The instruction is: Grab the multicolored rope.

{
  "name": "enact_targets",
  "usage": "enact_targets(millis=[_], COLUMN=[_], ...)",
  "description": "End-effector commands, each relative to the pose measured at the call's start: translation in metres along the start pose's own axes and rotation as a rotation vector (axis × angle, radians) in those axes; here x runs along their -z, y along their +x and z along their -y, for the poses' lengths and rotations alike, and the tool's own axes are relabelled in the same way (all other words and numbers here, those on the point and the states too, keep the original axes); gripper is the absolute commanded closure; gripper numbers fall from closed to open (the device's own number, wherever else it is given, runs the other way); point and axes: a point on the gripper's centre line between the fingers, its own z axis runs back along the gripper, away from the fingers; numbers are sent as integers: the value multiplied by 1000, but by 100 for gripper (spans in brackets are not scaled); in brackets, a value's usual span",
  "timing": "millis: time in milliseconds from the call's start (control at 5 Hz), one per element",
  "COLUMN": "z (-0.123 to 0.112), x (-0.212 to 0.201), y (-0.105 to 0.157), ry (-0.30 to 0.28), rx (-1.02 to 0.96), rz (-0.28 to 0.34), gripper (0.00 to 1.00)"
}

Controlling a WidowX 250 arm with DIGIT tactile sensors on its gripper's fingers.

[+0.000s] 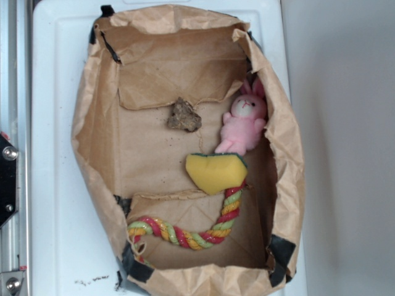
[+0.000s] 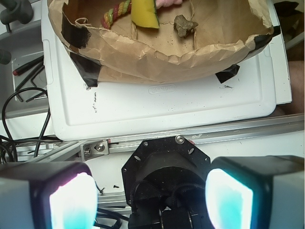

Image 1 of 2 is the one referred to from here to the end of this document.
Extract multicolored twisted rope toy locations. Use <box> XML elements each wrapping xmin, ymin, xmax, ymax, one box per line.
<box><xmin>127</xmin><ymin>181</ymin><xmax>246</xmax><ymax>268</ymax></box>

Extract yellow green sponge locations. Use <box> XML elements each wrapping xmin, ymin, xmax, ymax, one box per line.
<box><xmin>185</xmin><ymin>153</ymin><xmax>247</xmax><ymax>195</ymax></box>

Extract brown rock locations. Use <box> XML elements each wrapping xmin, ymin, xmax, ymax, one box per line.
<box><xmin>167</xmin><ymin>97</ymin><xmax>202</xmax><ymax>133</ymax></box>

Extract pink plush bunny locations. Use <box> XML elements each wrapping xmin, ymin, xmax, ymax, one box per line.
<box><xmin>215</xmin><ymin>78</ymin><xmax>267</xmax><ymax>156</ymax></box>

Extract brown paper bag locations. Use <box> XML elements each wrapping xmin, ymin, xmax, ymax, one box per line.
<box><xmin>72</xmin><ymin>4</ymin><xmax>305</xmax><ymax>295</ymax></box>

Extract metal frame rail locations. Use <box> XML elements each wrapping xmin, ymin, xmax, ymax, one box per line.
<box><xmin>1</xmin><ymin>1</ymin><xmax>33</xmax><ymax>295</ymax></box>

